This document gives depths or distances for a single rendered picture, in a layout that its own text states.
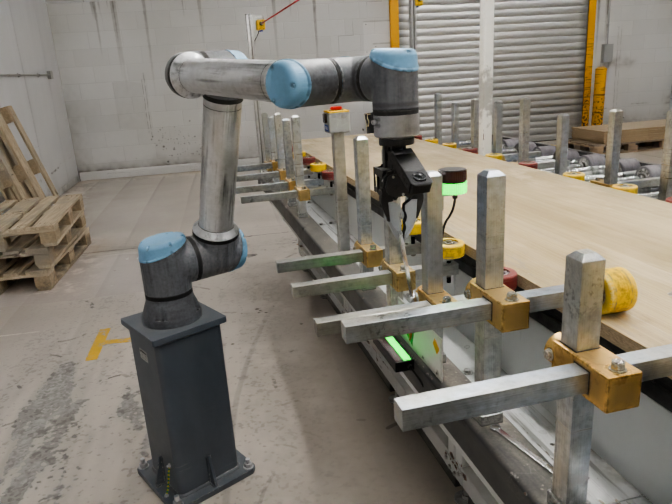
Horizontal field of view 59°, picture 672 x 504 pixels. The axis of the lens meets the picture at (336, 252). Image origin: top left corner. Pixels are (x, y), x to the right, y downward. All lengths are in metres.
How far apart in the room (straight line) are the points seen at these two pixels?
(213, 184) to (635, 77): 9.94
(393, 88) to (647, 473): 0.81
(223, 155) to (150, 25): 7.42
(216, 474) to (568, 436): 1.50
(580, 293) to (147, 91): 8.57
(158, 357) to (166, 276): 0.25
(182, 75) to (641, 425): 1.25
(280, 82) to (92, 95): 8.15
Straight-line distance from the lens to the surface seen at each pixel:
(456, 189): 1.24
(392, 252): 1.51
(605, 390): 0.81
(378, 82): 1.16
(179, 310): 1.93
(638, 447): 1.19
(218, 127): 1.76
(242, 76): 1.31
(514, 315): 1.01
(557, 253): 1.49
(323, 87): 1.18
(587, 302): 0.84
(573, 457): 0.95
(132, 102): 9.18
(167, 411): 2.01
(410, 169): 1.13
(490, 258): 1.04
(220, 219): 1.89
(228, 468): 2.23
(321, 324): 1.20
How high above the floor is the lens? 1.35
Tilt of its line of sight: 17 degrees down
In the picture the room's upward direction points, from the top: 4 degrees counter-clockwise
